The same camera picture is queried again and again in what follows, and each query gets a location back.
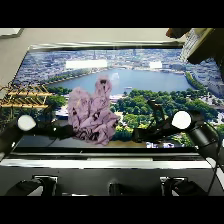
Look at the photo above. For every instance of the pale purple printed shirt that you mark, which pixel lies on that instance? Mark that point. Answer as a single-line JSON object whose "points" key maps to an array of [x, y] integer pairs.
{"points": [[91, 115]]}

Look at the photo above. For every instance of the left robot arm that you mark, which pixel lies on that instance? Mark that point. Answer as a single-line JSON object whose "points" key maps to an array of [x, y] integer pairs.
{"points": [[13, 133]]}

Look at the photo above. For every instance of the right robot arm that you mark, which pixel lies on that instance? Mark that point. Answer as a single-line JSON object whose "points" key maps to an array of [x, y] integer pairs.
{"points": [[200, 135]]}

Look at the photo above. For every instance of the silver frame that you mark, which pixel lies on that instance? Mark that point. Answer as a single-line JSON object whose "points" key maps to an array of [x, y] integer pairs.
{"points": [[100, 163]]}

